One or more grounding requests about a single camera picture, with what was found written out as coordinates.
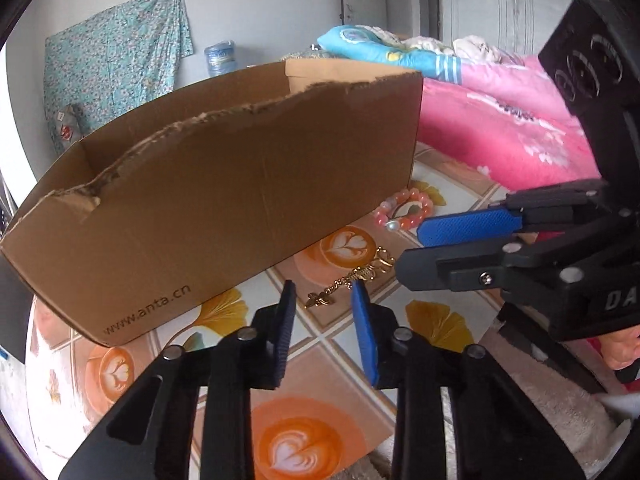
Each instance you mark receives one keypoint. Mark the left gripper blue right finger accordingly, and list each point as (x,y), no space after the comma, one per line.
(367,344)

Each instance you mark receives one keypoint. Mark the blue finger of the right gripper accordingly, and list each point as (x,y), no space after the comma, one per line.
(468,227)
(459,268)

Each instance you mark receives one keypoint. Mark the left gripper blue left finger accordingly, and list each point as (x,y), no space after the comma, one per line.
(280,333)

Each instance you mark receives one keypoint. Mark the right hand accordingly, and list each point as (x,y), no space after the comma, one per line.
(620,349)

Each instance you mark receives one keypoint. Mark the patterned tile tablecloth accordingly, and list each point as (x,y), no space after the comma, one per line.
(325,416)

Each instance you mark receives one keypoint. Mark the pink floral blanket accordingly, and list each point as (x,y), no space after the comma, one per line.
(507,122)

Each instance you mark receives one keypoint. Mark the white fluffy towel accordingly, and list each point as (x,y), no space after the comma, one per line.
(579,418)

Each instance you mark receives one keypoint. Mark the brown cardboard box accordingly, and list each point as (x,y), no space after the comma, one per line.
(190,194)

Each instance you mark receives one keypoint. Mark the blue patterned pillow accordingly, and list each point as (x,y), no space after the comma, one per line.
(361,44)

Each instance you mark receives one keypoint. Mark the blue water jug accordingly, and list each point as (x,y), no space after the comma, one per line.
(220,58)

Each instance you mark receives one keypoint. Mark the dark grey cabinet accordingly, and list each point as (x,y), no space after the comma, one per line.
(15,304)

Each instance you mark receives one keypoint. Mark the floral teal wall cloth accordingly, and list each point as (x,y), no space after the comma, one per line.
(113,62)

